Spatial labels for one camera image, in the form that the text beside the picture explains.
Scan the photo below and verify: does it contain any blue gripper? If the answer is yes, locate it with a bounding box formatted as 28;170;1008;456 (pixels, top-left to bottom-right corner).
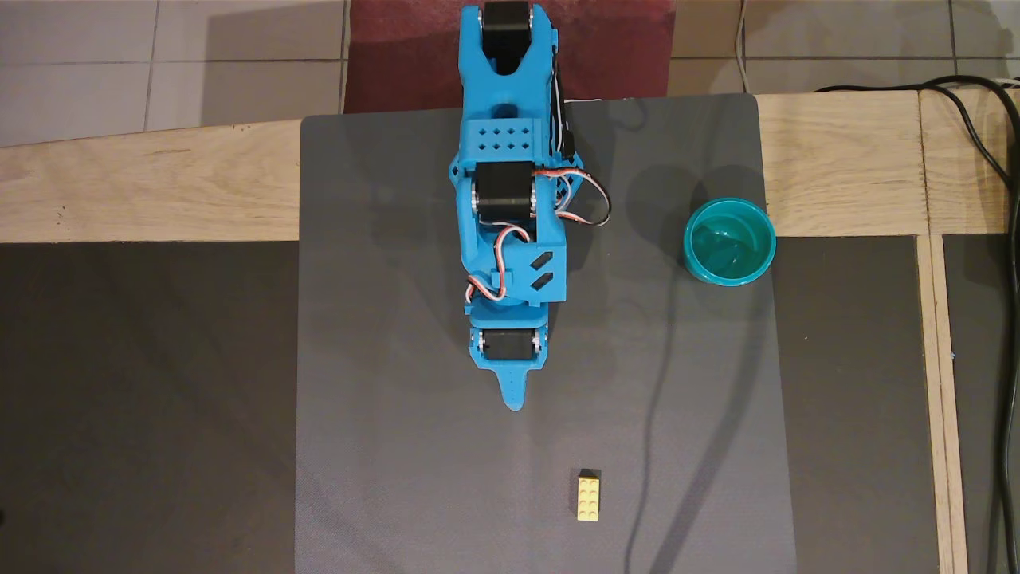
466;308;551;413

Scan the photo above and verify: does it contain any pale yellow lego brick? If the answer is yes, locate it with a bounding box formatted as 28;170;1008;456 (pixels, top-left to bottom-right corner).
576;470;602;523

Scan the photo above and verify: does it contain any grey rubber mat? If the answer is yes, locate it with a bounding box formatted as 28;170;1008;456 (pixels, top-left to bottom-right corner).
295;93;798;574

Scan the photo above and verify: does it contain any teal plastic cup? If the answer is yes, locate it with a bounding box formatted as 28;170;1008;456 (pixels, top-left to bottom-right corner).
683;197;778;288

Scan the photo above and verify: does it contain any dark red rug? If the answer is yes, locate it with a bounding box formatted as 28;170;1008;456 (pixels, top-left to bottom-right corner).
343;0;677;115

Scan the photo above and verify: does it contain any red white black servo cable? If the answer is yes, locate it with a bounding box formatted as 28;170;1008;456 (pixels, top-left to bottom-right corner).
465;226;533;305
532;166;612;230

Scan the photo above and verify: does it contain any thin white cable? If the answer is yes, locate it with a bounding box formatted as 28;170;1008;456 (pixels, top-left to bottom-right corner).
735;0;752;95

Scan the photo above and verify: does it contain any black power cable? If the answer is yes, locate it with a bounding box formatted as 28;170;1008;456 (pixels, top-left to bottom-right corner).
813;74;1020;574

